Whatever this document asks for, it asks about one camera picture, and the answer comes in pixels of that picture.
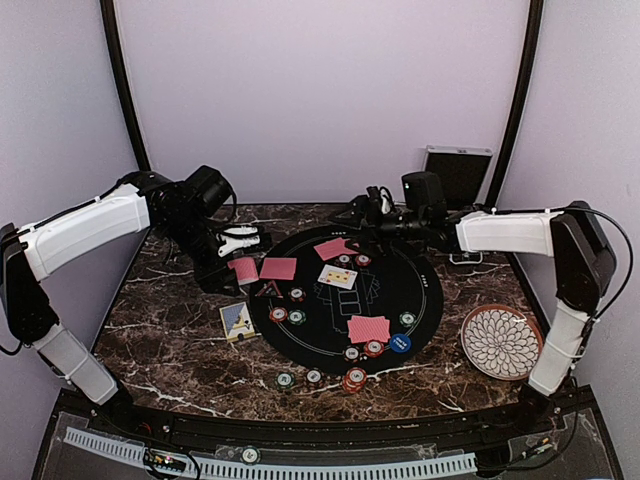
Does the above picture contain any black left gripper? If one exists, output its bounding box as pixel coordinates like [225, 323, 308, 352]
[161, 211, 241, 296]

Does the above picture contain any red-backed playing card deck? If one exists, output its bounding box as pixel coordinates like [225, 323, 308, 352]
[227, 257, 259, 286]

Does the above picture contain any red-backed card seat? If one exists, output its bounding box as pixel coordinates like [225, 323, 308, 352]
[314, 237, 357, 261]
[259, 257, 297, 281]

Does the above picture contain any black chip seat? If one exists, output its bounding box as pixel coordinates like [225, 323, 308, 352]
[289, 287, 306, 302]

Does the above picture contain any green chip seat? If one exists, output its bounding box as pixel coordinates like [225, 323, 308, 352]
[399, 311, 417, 327]
[287, 309, 307, 325]

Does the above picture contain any red-backed card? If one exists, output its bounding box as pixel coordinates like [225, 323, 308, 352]
[349, 317, 392, 345]
[348, 314, 389, 345]

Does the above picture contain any green poker chip stack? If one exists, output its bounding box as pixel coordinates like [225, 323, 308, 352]
[275, 372, 295, 391]

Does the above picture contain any black 100 poker chip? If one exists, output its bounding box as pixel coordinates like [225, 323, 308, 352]
[343, 346, 360, 362]

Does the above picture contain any black poker chip stack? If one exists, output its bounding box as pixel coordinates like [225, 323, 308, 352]
[305, 369, 324, 388]

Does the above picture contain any red poker chip stack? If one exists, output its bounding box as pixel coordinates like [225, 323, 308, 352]
[342, 367, 367, 394]

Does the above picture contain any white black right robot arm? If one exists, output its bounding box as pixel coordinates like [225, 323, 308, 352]
[330, 195, 617, 396]

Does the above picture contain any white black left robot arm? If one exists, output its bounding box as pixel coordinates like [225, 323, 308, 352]
[1, 166, 238, 436]

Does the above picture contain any yellow blue card box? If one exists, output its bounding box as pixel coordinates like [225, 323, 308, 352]
[219, 302, 256, 343]

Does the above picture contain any red triangular all-in marker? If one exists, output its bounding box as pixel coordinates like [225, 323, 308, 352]
[255, 280, 283, 299]

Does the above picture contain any round black poker mat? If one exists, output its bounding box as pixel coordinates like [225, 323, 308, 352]
[249, 226, 444, 375]

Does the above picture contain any aluminium poker chip case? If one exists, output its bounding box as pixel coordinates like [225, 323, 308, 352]
[424, 145, 493, 216]

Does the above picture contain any blue round blind button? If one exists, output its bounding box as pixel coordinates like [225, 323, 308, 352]
[389, 333, 412, 354]

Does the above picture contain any floral patterned ceramic plate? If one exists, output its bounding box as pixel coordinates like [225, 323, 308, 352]
[460, 304, 544, 381]

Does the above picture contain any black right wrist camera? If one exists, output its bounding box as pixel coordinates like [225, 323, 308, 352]
[401, 171, 447, 221]

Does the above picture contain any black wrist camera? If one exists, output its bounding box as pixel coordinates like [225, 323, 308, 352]
[401, 171, 447, 221]
[186, 165, 235, 217]

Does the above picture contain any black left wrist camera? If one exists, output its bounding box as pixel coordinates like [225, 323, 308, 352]
[186, 165, 235, 217]

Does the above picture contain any green chip on rail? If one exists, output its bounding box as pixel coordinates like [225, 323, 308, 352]
[241, 447, 260, 464]

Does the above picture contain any white slotted cable duct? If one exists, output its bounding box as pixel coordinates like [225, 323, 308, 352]
[63, 427, 477, 479]

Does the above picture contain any black right frame post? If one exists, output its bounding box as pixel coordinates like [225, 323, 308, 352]
[485, 0, 545, 207]

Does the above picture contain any black frame post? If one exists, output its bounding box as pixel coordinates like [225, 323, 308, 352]
[485, 0, 545, 207]
[99, 0, 159, 201]

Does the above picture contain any black front rail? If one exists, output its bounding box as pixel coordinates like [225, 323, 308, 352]
[47, 386, 619, 468]

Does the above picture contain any black left frame post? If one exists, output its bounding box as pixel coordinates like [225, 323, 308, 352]
[99, 0, 159, 201]

